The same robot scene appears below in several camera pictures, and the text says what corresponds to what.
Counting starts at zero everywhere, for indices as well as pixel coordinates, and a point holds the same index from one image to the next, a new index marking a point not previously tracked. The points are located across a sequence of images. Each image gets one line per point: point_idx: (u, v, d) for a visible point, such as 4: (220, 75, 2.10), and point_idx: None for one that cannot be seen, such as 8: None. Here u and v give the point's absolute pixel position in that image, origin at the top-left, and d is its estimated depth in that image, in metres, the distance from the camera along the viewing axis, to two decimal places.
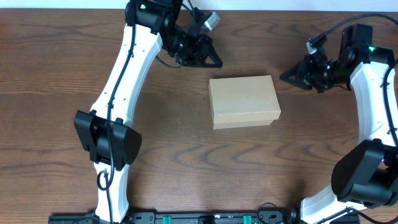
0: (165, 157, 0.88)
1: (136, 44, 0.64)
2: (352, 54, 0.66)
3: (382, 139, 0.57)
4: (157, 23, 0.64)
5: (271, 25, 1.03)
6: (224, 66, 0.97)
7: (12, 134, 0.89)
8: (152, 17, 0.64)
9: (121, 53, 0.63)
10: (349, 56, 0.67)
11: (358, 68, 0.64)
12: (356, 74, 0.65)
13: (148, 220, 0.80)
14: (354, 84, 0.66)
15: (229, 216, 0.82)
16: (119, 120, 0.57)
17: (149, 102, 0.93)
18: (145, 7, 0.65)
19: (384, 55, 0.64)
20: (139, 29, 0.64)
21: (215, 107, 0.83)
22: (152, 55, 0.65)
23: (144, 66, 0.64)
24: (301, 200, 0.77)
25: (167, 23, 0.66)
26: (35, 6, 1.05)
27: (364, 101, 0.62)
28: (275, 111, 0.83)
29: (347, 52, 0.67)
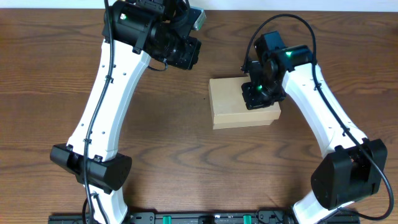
0: (165, 157, 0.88)
1: (115, 66, 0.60)
2: (274, 65, 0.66)
3: (342, 144, 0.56)
4: (141, 36, 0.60)
5: (271, 25, 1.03)
6: (225, 66, 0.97)
7: (12, 133, 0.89)
8: (137, 28, 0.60)
9: (100, 76, 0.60)
10: (273, 68, 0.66)
11: (285, 77, 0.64)
12: (287, 84, 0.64)
13: (148, 220, 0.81)
14: (291, 93, 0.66)
15: (229, 216, 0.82)
16: (97, 158, 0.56)
17: (149, 102, 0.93)
18: (125, 17, 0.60)
19: (302, 55, 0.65)
20: (119, 46, 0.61)
21: (216, 107, 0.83)
22: (134, 78, 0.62)
23: (126, 91, 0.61)
24: (293, 208, 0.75)
25: (154, 33, 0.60)
26: (35, 5, 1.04)
27: (308, 109, 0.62)
28: (275, 111, 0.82)
29: (270, 64, 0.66)
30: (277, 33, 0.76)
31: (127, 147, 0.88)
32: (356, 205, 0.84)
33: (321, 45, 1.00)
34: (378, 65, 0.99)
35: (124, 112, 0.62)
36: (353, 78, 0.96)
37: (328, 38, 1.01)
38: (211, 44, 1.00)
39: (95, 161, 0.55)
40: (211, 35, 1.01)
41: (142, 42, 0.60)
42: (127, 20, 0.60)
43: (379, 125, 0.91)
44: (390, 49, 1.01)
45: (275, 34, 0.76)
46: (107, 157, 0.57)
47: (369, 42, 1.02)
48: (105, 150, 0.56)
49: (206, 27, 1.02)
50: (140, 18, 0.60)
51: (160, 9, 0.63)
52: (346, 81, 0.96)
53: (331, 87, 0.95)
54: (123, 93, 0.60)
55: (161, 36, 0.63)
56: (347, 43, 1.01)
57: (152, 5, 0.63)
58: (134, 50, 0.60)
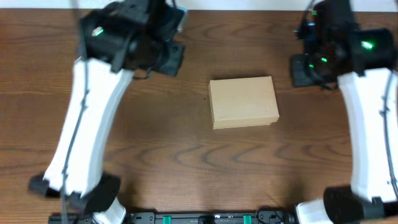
0: (165, 157, 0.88)
1: (90, 92, 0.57)
2: (342, 51, 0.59)
3: (382, 195, 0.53)
4: (119, 51, 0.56)
5: (271, 25, 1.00)
6: (225, 67, 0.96)
7: (12, 134, 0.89)
8: (115, 42, 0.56)
9: (75, 102, 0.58)
10: (339, 55, 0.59)
11: (351, 80, 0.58)
12: (350, 89, 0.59)
13: (148, 220, 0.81)
14: (346, 100, 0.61)
15: (229, 216, 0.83)
16: (75, 194, 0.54)
17: (149, 102, 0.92)
18: (100, 32, 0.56)
19: (383, 50, 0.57)
20: (94, 66, 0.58)
21: (216, 112, 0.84)
22: (114, 97, 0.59)
23: (106, 111, 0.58)
24: (297, 207, 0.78)
25: (134, 47, 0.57)
26: (30, 6, 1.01)
27: (358, 129, 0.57)
28: (273, 116, 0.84)
29: (337, 48, 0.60)
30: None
31: (127, 147, 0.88)
32: None
33: None
34: None
35: (106, 131, 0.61)
36: None
37: None
38: (210, 44, 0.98)
39: (73, 198, 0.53)
40: (211, 35, 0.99)
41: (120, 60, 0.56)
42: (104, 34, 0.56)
43: None
44: None
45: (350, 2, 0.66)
46: (86, 191, 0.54)
47: None
48: (85, 178, 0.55)
49: (206, 27, 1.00)
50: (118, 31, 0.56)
51: (143, 17, 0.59)
52: None
53: None
54: (103, 114, 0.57)
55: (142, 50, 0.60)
56: None
57: (135, 13, 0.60)
58: (111, 68, 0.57)
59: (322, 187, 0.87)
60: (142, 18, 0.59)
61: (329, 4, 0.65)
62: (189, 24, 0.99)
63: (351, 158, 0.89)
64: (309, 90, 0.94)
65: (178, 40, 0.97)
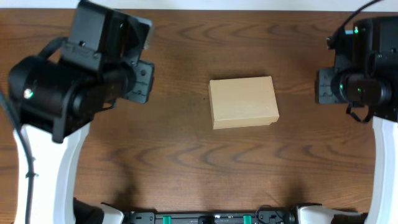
0: (165, 157, 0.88)
1: (36, 158, 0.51)
2: (387, 93, 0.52)
3: None
4: (60, 111, 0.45)
5: (271, 26, 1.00)
6: (225, 67, 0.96)
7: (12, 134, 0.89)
8: (53, 100, 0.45)
9: (20, 171, 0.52)
10: (382, 97, 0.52)
11: (389, 127, 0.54)
12: (385, 135, 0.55)
13: (148, 220, 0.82)
14: (379, 143, 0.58)
15: (229, 216, 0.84)
16: None
17: (148, 102, 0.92)
18: (32, 93, 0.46)
19: None
20: (33, 130, 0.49)
21: (215, 112, 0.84)
22: (68, 157, 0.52)
23: (60, 176, 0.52)
24: (298, 210, 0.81)
25: (78, 104, 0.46)
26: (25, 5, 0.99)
27: (385, 179, 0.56)
28: (273, 116, 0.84)
29: (380, 88, 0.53)
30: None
31: (126, 147, 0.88)
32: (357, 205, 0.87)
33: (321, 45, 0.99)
34: None
35: (69, 187, 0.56)
36: None
37: None
38: (210, 45, 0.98)
39: None
40: (211, 36, 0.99)
41: (65, 119, 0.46)
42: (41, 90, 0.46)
43: None
44: None
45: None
46: None
47: None
48: None
49: (206, 27, 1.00)
50: (60, 84, 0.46)
51: (95, 60, 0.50)
52: None
53: None
54: (56, 180, 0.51)
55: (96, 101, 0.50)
56: None
57: (84, 55, 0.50)
58: (55, 135, 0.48)
59: (321, 188, 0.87)
60: (93, 61, 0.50)
61: (377, 28, 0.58)
62: (189, 25, 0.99)
63: (351, 158, 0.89)
64: (309, 90, 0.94)
65: (178, 40, 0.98)
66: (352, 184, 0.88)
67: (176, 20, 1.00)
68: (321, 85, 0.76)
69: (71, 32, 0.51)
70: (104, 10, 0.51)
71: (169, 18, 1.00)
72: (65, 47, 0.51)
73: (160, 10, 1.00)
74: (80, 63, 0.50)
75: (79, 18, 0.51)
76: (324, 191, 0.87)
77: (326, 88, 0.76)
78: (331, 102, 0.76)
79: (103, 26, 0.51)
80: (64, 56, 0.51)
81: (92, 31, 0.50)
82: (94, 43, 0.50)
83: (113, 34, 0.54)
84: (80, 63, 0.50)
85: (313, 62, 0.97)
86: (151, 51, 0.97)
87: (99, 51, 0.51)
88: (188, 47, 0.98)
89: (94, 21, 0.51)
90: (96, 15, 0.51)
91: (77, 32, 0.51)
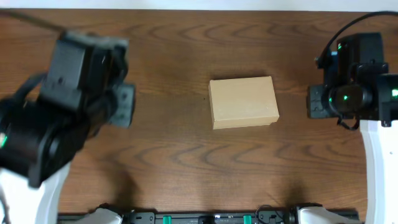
0: (165, 157, 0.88)
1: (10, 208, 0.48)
2: (368, 96, 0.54)
3: None
4: (35, 157, 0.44)
5: (270, 26, 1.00)
6: (225, 67, 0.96)
7: None
8: (27, 145, 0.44)
9: None
10: (364, 99, 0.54)
11: (373, 126, 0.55)
12: (370, 136, 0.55)
13: (148, 220, 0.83)
14: (365, 145, 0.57)
15: (229, 216, 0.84)
16: None
17: (148, 102, 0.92)
18: (5, 139, 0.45)
19: None
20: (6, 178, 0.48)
21: (216, 112, 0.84)
22: (46, 201, 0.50)
23: (41, 208, 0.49)
24: (299, 211, 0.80)
25: (55, 149, 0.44)
26: (25, 5, 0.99)
27: (375, 179, 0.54)
28: (273, 116, 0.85)
29: (363, 91, 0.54)
30: (377, 37, 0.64)
31: (127, 147, 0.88)
32: (357, 205, 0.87)
33: (321, 45, 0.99)
34: None
35: None
36: None
37: (328, 40, 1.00)
38: (210, 45, 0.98)
39: None
40: (211, 36, 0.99)
41: (41, 166, 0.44)
42: (18, 133, 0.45)
43: None
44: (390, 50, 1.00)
45: (377, 42, 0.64)
46: None
47: None
48: None
49: (206, 28, 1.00)
50: (38, 128, 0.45)
51: (75, 99, 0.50)
52: None
53: None
54: (37, 211, 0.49)
55: (76, 140, 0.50)
56: None
57: (64, 93, 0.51)
58: (29, 181, 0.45)
59: (321, 188, 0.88)
60: (73, 99, 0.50)
61: (357, 45, 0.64)
62: (189, 25, 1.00)
63: (351, 158, 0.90)
64: None
65: (178, 40, 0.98)
66: (352, 184, 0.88)
67: (176, 20, 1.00)
68: (312, 101, 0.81)
69: (50, 70, 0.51)
70: (85, 47, 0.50)
71: (169, 18, 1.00)
72: (46, 84, 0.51)
73: (160, 11, 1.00)
74: (60, 102, 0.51)
75: (59, 55, 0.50)
76: (324, 191, 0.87)
77: (318, 102, 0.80)
78: (321, 117, 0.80)
79: (83, 64, 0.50)
80: (45, 93, 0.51)
81: (73, 68, 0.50)
82: (73, 81, 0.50)
83: (95, 69, 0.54)
84: (60, 100, 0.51)
85: (312, 62, 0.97)
86: (151, 51, 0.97)
87: (79, 89, 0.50)
88: (188, 48, 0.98)
89: (74, 59, 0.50)
90: (76, 52, 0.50)
91: (58, 68, 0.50)
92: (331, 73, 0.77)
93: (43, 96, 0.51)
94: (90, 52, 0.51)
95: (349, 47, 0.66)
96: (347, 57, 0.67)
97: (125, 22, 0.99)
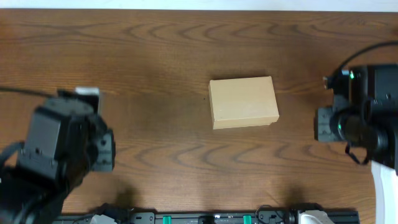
0: (165, 157, 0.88)
1: None
2: (384, 140, 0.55)
3: None
4: None
5: (271, 26, 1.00)
6: (225, 67, 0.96)
7: (12, 134, 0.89)
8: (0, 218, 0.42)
9: None
10: (380, 144, 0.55)
11: None
12: None
13: (148, 220, 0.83)
14: None
15: (229, 216, 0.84)
16: None
17: (148, 102, 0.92)
18: None
19: None
20: None
21: (216, 112, 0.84)
22: None
23: None
24: (301, 215, 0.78)
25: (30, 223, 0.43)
26: (26, 5, 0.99)
27: None
28: (273, 116, 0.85)
29: (377, 136, 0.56)
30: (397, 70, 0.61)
31: (127, 147, 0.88)
32: (357, 205, 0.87)
33: (321, 45, 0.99)
34: None
35: None
36: None
37: (329, 39, 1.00)
38: (210, 45, 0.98)
39: None
40: (211, 36, 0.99)
41: None
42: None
43: None
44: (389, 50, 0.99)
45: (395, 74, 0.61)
46: None
47: (369, 43, 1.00)
48: None
49: (206, 28, 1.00)
50: (13, 199, 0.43)
51: (51, 168, 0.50)
52: None
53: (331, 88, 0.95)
54: None
55: (53, 210, 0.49)
56: (346, 43, 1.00)
57: (41, 165, 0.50)
58: None
59: (321, 188, 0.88)
60: (51, 170, 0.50)
61: (372, 77, 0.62)
62: (189, 25, 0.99)
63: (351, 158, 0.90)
64: (309, 91, 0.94)
65: (178, 40, 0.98)
66: (352, 184, 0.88)
67: (176, 20, 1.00)
68: (321, 122, 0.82)
69: (28, 140, 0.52)
70: (61, 117, 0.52)
71: (170, 18, 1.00)
72: (23, 155, 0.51)
73: (160, 11, 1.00)
74: (37, 172, 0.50)
75: (37, 126, 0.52)
76: (324, 191, 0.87)
77: (326, 126, 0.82)
78: (331, 139, 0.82)
79: (60, 134, 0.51)
80: (22, 165, 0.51)
81: (50, 139, 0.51)
82: (51, 152, 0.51)
83: (72, 137, 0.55)
84: (39, 171, 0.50)
85: (313, 62, 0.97)
86: (151, 51, 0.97)
87: (56, 158, 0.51)
88: (188, 48, 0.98)
89: (51, 129, 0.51)
90: (53, 122, 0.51)
91: (34, 140, 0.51)
92: (339, 98, 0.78)
93: (21, 167, 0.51)
94: (66, 121, 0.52)
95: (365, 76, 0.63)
96: (359, 87, 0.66)
97: (125, 22, 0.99)
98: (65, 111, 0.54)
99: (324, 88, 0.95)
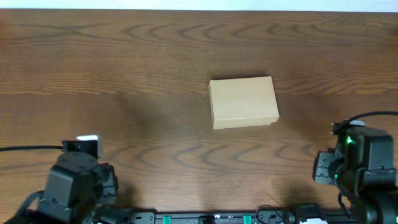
0: (165, 157, 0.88)
1: None
2: (371, 214, 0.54)
3: None
4: None
5: (271, 26, 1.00)
6: (225, 66, 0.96)
7: (12, 134, 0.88)
8: None
9: None
10: (368, 218, 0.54)
11: None
12: None
13: (148, 220, 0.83)
14: None
15: (229, 216, 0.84)
16: None
17: (148, 103, 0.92)
18: None
19: None
20: None
21: (216, 112, 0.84)
22: None
23: None
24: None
25: None
26: (27, 5, 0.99)
27: None
28: (273, 116, 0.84)
29: (366, 210, 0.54)
30: (391, 142, 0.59)
31: (127, 147, 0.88)
32: None
33: (321, 45, 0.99)
34: (377, 66, 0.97)
35: None
36: (353, 79, 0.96)
37: (329, 40, 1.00)
38: (210, 45, 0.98)
39: None
40: (211, 36, 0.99)
41: None
42: None
43: (379, 126, 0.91)
44: (389, 50, 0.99)
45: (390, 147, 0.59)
46: None
47: (369, 43, 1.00)
48: None
49: (206, 27, 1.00)
50: None
51: (65, 213, 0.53)
52: (345, 83, 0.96)
53: (331, 88, 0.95)
54: None
55: None
56: (346, 43, 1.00)
57: (56, 210, 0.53)
58: None
59: (321, 187, 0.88)
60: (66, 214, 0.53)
61: (368, 147, 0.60)
62: (189, 25, 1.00)
63: None
64: (309, 91, 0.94)
65: (178, 40, 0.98)
66: None
67: (176, 20, 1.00)
68: (319, 167, 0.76)
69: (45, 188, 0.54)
70: (73, 173, 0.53)
71: (170, 18, 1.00)
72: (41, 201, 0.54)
73: (160, 11, 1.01)
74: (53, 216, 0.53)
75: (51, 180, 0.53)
76: (324, 191, 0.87)
77: (324, 169, 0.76)
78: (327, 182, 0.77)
79: (72, 188, 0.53)
80: (40, 208, 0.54)
81: (63, 191, 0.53)
82: (66, 201, 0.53)
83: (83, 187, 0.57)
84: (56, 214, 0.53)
85: (313, 62, 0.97)
86: (151, 51, 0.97)
87: (69, 206, 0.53)
88: (188, 48, 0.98)
89: (63, 184, 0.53)
90: (65, 178, 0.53)
91: (50, 190, 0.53)
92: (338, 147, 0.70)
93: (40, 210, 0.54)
94: (77, 176, 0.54)
95: (364, 144, 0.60)
96: (357, 150, 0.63)
97: (125, 22, 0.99)
98: (76, 167, 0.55)
99: (323, 88, 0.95)
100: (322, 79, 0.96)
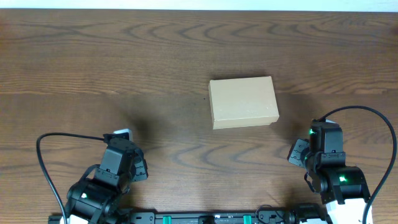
0: (165, 157, 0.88)
1: None
2: (324, 183, 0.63)
3: None
4: (96, 213, 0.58)
5: (271, 26, 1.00)
6: (225, 66, 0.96)
7: (12, 134, 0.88)
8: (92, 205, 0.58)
9: None
10: (322, 186, 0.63)
11: None
12: None
13: (148, 220, 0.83)
14: None
15: (229, 216, 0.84)
16: None
17: (149, 102, 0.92)
18: (86, 195, 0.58)
19: (356, 175, 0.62)
20: None
21: (216, 112, 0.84)
22: None
23: None
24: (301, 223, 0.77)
25: (109, 210, 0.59)
26: (27, 5, 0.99)
27: None
28: (273, 116, 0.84)
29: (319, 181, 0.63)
30: (341, 132, 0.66)
31: None
32: None
33: (320, 45, 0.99)
34: (377, 66, 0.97)
35: None
36: (353, 79, 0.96)
37: (328, 40, 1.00)
38: (210, 44, 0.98)
39: None
40: (211, 36, 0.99)
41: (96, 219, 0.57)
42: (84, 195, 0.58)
43: (379, 125, 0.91)
44: (389, 50, 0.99)
45: (340, 136, 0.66)
46: None
47: (369, 43, 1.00)
48: None
49: (206, 27, 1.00)
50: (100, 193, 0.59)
51: (115, 179, 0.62)
52: (345, 83, 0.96)
53: (331, 87, 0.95)
54: None
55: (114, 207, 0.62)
56: (346, 43, 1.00)
57: (109, 176, 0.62)
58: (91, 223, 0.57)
59: None
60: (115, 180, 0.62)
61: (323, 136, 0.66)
62: (189, 25, 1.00)
63: (352, 158, 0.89)
64: (308, 90, 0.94)
65: (178, 40, 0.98)
66: None
67: (176, 20, 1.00)
68: (295, 150, 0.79)
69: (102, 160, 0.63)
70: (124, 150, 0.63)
71: (170, 18, 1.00)
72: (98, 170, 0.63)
73: (160, 11, 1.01)
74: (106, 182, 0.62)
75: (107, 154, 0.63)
76: None
77: (298, 153, 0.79)
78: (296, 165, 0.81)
79: (122, 162, 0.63)
80: (96, 175, 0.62)
81: (115, 163, 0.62)
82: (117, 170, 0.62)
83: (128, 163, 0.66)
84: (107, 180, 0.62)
85: (313, 62, 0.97)
86: (151, 52, 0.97)
87: (119, 175, 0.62)
88: (188, 48, 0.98)
89: (115, 158, 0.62)
90: (117, 154, 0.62)
91: (106, 162, 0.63)
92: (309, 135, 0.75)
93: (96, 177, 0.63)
94: (125, 153, 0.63)
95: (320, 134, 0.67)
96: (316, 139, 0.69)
97: (125, 22, 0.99)
98: (124, 147, 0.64)
99: (323, 88, 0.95)
100: (322, 79, 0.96)
